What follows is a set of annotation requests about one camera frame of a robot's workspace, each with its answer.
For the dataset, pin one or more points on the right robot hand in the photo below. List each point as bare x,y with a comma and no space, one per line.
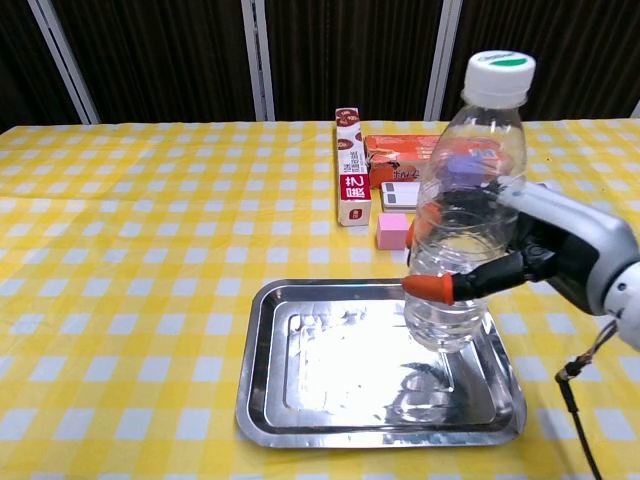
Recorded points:
575,220

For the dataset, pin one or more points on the transparent plastic bottle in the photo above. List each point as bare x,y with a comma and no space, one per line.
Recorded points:
465,235

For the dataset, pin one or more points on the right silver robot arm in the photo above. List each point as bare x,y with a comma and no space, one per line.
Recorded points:
627,310

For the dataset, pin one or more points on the metal tray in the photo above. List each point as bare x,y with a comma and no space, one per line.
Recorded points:
350,370

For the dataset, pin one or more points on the purple cube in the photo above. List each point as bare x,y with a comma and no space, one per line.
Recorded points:
465,167

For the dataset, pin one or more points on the flat white strip box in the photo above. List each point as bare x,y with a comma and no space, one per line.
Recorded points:
400,200
400,187

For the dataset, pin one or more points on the pink cube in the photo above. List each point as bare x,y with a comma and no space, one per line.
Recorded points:
391,232

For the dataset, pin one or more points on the orange cardboard box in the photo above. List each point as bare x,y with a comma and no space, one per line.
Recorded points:
395,155

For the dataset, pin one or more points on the long white foil box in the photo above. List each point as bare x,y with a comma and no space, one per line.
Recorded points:
352,170

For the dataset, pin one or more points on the yellow checked tablecloth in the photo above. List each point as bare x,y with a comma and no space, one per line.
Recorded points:
150,250

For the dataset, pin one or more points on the white frame post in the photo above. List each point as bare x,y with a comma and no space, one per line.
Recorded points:
65,60
442,60
259,60

